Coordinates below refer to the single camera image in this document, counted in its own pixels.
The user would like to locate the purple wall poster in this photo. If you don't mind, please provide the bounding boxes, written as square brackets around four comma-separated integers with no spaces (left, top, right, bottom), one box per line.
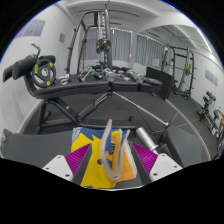
[204,69,219,87]
[19,18,47,38]

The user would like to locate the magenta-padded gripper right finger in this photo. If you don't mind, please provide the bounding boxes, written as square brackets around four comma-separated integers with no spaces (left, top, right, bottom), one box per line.
[129,142,184,187]

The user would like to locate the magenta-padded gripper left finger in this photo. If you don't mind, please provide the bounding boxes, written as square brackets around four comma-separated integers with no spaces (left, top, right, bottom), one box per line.
[42,143,94,187]

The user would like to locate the ceiling strip light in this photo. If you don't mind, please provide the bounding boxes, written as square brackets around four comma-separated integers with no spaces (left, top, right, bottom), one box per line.
[195,27,213,54]

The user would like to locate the grey padded flat bench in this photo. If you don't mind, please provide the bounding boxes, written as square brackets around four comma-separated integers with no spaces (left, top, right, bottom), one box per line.
[0,125,208,189]

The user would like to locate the small black yellow weight plate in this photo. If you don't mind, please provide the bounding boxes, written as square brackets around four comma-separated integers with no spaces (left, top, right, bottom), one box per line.
[95,38,112,52]

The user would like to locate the black exercise machine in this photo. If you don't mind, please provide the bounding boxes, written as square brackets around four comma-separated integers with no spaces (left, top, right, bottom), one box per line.
[198,90,218,124]

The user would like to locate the black cable machine frame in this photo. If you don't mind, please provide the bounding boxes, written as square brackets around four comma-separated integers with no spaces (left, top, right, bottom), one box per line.
[64,0,116,76]

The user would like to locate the black adjustable weight bench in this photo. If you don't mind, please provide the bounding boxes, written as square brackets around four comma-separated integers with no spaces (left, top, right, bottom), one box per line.
[2,54,164,134]

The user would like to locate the thin steel bar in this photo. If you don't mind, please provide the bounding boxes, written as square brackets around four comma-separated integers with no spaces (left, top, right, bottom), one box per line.
[113,91,170,128]

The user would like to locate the steel cable handle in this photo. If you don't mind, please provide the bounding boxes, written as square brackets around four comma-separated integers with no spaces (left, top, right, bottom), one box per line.
[77,65,104,83]

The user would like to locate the black squat rack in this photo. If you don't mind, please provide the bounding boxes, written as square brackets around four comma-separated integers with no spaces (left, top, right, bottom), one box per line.
[161,44,198,100]

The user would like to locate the chrome barbell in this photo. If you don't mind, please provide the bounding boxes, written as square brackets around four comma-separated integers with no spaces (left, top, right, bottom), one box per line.
[134,125,160,155]

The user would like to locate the black upright panel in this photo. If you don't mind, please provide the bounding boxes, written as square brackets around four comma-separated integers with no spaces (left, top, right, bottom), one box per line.
[145,66,174,101]

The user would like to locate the chrome dumbbell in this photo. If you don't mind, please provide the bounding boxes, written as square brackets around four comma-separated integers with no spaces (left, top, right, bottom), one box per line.
[125,69,145,84]
[102,67,118,83]

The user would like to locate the black yellow-marked weight plate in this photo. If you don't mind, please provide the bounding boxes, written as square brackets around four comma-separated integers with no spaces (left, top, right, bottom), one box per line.
[32,58,57,89]

